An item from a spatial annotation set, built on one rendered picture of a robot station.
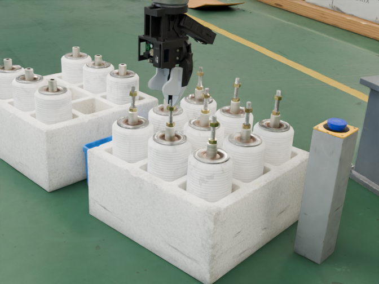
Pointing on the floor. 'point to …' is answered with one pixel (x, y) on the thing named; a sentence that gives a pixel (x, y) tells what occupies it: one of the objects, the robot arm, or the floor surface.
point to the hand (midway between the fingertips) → (173, 98)
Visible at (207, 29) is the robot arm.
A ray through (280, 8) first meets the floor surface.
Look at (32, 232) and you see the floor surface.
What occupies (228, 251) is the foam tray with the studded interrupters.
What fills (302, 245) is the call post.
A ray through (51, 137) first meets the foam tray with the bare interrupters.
